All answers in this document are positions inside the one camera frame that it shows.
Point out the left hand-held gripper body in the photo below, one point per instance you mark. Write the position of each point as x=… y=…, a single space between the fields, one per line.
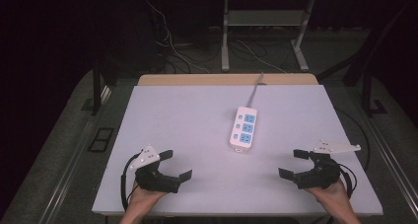
x=154 y=179

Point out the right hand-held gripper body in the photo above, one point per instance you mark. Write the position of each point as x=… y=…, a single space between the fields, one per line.
x=320 y=176

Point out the person's left hand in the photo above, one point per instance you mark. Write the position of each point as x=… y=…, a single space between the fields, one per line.
x=144 y=197

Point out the person's right hand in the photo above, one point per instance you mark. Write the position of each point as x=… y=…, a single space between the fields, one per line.
x=332 y=197

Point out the white power strip blue sockets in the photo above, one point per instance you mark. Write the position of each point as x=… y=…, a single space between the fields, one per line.
x=243 y=129

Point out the black angled stand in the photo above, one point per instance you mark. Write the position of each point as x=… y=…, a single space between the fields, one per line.
x=369 y=92

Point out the grey metal stand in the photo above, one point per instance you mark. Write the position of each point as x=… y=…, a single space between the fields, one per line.
x=226 y=36

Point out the aluminium floor rail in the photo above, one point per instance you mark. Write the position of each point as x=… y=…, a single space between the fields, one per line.
x=70 y=161
x=392 y=158

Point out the black post stand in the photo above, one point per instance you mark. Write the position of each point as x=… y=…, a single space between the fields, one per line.
x=96 y=92

